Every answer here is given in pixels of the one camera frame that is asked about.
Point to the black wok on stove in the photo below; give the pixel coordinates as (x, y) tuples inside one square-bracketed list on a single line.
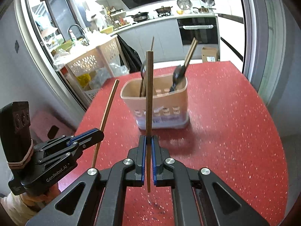
[(140, 16)]

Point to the cardboard box on floor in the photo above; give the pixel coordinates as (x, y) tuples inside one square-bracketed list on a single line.
[(209, 54)]

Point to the person right hand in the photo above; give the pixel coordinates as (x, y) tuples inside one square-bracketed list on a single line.
[(39, 202)]

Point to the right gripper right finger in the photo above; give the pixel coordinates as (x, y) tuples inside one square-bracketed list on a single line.
[(199, 197)]

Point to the pink stool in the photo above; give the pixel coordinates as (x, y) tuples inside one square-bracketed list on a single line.
[(47, 127)]

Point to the beige utensil holder caddy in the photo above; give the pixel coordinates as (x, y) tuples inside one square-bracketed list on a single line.
[(170, 109)]

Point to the built-in black oven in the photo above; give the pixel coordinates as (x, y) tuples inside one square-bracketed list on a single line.
[(204, 29)]

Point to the bamboo chopstick pair member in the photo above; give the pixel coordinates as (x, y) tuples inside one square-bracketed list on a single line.
[(149, 111)]

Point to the beige perforated storage cart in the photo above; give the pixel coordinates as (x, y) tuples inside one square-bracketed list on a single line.
[(88, 59)]

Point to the black handled steel spoon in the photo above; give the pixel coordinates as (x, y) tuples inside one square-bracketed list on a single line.
[(143, 80)]

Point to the black kitchen faucet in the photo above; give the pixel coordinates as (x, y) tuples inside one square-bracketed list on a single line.
[(76, 32)]

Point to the dark handled metal spoon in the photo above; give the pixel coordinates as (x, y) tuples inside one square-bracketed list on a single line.
[(178, 76)]

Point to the long bamboo chopstick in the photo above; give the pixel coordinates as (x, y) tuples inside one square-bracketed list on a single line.
[(149, 74)]

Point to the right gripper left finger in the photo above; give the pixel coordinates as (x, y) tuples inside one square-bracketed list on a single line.
[(97, 197)]

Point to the pot with lid on stove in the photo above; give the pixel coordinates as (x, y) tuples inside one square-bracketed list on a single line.
[(164, 11)]

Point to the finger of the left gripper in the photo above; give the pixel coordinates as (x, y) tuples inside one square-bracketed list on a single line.
[(86, 139)]

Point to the black hanging cloth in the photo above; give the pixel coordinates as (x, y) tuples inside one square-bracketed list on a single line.
[(132, 58)]

